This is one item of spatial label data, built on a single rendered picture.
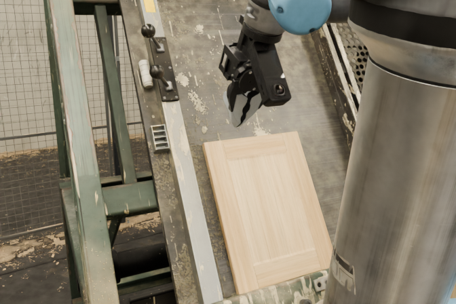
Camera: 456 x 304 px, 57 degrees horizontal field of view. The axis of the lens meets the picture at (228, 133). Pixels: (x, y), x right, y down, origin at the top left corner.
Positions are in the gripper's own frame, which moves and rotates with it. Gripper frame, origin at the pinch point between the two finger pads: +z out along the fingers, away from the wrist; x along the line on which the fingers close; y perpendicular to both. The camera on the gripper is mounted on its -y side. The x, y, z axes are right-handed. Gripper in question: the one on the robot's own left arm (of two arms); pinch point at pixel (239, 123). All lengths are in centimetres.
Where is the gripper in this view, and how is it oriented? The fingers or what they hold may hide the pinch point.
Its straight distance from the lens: 82.4
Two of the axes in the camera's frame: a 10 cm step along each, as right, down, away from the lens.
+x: -8.7, 1.2, -4.8
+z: -2.4, 7.6, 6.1
